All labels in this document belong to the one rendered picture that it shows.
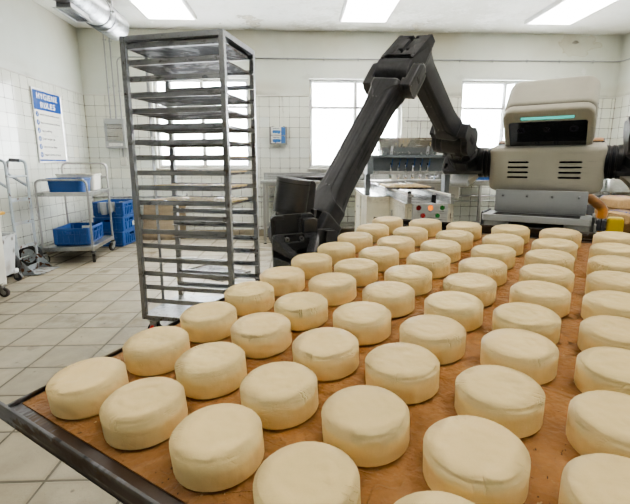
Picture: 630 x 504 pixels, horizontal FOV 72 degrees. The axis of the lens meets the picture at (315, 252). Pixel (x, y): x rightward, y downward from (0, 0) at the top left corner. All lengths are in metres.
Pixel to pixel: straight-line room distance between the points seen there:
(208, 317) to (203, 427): 0.15
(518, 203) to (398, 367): 1.05
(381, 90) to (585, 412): 0.73
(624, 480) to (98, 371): 0.31
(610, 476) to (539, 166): 1.12
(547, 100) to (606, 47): 7.14
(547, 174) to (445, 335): 1.01
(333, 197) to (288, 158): 6.01
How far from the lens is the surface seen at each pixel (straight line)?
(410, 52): 0.96
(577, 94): 1.29
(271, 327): 0.36
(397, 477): 0.25
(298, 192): 0.71
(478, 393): 0.28
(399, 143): 3.79
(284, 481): 0.23
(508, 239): 0.61
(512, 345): 0.34
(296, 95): 6.86
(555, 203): 1.30
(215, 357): 0.33
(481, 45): 7.52
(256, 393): 0.28
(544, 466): 0.28
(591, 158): 1.31
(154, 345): 0.36
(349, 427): 0.25
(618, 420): 0.29
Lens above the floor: 1.10
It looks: 11 degrees down
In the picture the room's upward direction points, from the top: straight up
